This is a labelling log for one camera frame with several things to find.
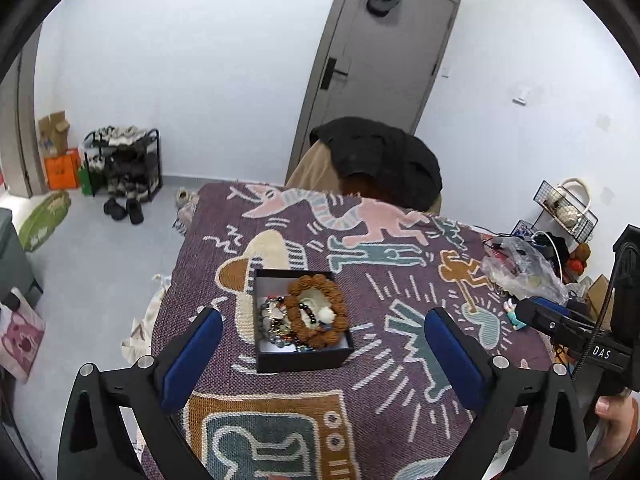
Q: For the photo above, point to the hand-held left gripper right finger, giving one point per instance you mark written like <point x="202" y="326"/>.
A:
<point x="455" y="355"/>

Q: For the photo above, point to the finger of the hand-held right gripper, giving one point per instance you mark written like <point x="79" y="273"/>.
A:
<point x="545" y="316"/>

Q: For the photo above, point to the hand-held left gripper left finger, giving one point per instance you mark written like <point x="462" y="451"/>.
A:
<point x="192" y="355"/>

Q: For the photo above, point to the black jewelry box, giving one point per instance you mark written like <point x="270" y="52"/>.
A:
<point x="300" y="360"/>

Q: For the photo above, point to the person's right hand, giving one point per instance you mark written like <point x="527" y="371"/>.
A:
<point x="617" y="425"/>

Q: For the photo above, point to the teal toy figure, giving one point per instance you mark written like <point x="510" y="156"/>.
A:
<point x="515" y="315"/>

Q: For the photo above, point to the brown stuffed toy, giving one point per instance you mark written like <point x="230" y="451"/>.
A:
<point x="580" y="257"/>

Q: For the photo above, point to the clear plastic bag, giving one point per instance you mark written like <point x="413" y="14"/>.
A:
<point x="525" y="265"/>

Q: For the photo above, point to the printed woven blanket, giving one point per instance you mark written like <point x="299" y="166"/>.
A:
<point x="380" y="280"/>

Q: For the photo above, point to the grey shoes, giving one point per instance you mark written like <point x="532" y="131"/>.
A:
<point x="186" y="205"/>

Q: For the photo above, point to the black slipper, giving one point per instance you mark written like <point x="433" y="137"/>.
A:
<point x="135" y="211"/>
<point x="114" y="208"/>

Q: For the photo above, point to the pink printed tote bag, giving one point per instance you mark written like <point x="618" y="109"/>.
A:
<point x="20" y="335"/>

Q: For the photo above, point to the green rug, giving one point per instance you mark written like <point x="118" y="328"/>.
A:
<point x="45" y="220"/>

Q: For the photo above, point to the black shoe rack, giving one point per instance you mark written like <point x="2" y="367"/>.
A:
<point x="130" y="165"/>

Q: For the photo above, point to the green bottle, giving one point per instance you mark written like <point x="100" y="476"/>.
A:
<point x="85" y="181"/>

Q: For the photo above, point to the black jacket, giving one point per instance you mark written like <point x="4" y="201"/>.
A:
<point x="385" y="155"/>

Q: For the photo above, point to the tan chair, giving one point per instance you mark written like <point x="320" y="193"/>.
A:
<point x="310" y="170"/>

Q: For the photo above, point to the orange bag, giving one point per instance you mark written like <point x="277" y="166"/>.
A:
<point x="61" y="172"/>

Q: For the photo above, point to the cardboard box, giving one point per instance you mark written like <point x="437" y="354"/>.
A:
<point x="54" y="132"/>

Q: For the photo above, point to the grey door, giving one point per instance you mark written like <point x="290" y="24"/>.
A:
<point x="380" y="70"/>

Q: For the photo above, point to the black door lock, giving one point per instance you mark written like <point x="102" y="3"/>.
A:
<point x="331" y="74"/>

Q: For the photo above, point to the white wall socket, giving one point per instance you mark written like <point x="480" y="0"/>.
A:
<point x="521" y="95"/>

